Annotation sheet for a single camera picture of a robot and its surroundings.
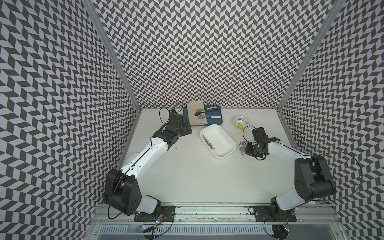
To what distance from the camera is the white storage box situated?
3.12 ft

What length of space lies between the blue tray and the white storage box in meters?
0.06

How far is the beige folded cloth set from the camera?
1.11 metres

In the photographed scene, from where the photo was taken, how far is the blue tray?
111 centimetres

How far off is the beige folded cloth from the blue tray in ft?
0.07

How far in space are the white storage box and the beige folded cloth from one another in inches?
4.2
